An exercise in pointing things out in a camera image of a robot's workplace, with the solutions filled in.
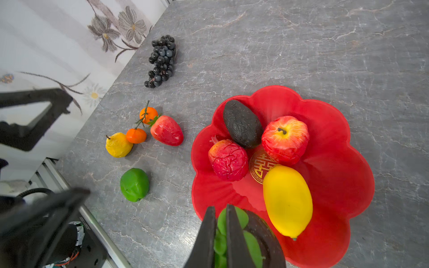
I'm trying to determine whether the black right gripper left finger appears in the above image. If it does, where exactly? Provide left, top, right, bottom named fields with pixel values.
left=184, top=207, right=217, bottom=268

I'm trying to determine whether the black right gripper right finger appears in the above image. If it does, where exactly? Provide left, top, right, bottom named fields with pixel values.
left=226, top=204, right=256, bottom=268

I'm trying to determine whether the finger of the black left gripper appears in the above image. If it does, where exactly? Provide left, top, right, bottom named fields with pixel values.
left=1, top=88, right=73, bottom=151
left=1, top=188, right=90, bottom=268

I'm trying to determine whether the dark brown avocado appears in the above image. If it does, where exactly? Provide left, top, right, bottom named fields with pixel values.
left=213, top=207, right=287, bottom=268

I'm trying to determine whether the yellow lemon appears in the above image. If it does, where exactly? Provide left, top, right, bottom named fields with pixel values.
left=106, top=132, right=134, bottom=158
left=263, top=165, right=313, bottom=240

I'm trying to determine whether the dark red wrinkled fruit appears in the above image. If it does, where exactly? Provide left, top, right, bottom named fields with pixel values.
left=208, top=136, right=249, bottom=182

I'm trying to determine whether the green lime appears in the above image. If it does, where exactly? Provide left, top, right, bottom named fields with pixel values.
left=120, top=168, right=150, bottom=202

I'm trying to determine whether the red apple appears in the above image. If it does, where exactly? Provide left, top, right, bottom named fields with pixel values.
left=261, top=116, right=310, bottom=165

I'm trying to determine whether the red flower-shaped plate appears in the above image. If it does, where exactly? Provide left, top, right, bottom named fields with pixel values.
left=191, top=86, right=374, bottom=268

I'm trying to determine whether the black avocado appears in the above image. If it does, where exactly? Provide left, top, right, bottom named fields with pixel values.
left=223, top=100, right=263, bottom=149

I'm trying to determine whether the red strawberry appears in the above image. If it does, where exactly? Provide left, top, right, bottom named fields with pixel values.
left=149, top=115, right=184, bottom=146

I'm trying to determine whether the orange tangerine lower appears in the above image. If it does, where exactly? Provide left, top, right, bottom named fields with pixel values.
left=126, top=128, right=147, bottom=144

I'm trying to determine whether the orange tangerine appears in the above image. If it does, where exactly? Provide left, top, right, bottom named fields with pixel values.
left=126, top=128, right=147, bottom=144
left=139, top=107, right=159, bottom=125

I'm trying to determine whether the orange tangerine upper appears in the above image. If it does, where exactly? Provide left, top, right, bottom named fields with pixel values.
left=139, top=107, right=159, bottom=125

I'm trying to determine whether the black grape bunch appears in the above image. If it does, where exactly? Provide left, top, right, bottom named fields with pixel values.
left=144, top=35, right=178, bottom=89

